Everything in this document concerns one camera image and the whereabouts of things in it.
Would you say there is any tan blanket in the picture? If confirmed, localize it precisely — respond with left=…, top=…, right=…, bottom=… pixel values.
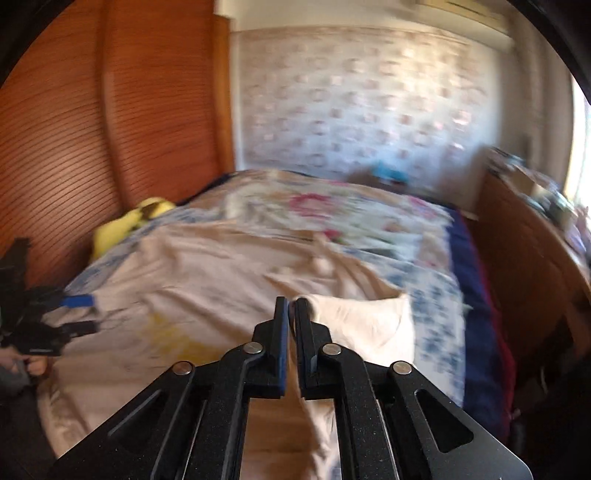
left=37, top=219, right=419, bottom=480

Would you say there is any wooden dresser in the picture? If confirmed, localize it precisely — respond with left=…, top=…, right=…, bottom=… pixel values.
left=471, top=157, right=591, bottom=370

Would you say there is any blue floral bedspread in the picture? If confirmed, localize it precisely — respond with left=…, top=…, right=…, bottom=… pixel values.
left=60, top=203, right=469, bottom=411

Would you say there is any yellow plush toy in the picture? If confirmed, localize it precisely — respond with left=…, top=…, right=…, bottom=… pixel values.
left=90, top=198, right=176, bottom=264

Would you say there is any wooden slatted wardrobe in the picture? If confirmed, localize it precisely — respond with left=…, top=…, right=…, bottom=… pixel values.
left=0, top=0, right=236, bottom=301

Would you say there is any dark blue bed sheet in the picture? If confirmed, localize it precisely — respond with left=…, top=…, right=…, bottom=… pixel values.
left=450, top=208, right=514, bottom=439

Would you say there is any colourful floral quilt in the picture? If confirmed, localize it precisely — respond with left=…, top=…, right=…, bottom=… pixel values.
left=185, top=170, right=455, bottom=273

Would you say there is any cardboard box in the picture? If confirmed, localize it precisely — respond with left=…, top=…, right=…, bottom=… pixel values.
left=512, top=166, right=555, bottom=197

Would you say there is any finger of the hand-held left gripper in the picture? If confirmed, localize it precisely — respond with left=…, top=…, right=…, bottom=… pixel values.
left=32, top=320, right=99, bottom=343
left=27, top=286, right=96, bottom=309

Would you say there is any circle patterned curtain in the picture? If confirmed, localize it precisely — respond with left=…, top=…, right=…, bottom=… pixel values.
left=231, top=28, right=513, bottom=195

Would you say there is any wooden framed window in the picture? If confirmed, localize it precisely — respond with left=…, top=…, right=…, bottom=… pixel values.
left=570, top=78, right=591, bottom=208

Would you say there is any blue tissue box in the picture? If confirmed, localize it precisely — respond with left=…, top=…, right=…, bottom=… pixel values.
left=372, top=161, right=409, bottom=183

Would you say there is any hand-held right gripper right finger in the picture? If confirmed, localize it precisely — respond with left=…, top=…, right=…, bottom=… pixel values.
left=294, top=298, right=533, bottom=480

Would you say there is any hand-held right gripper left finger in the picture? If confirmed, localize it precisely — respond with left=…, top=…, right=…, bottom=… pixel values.
left=48, top=296, right=289, bottom=480

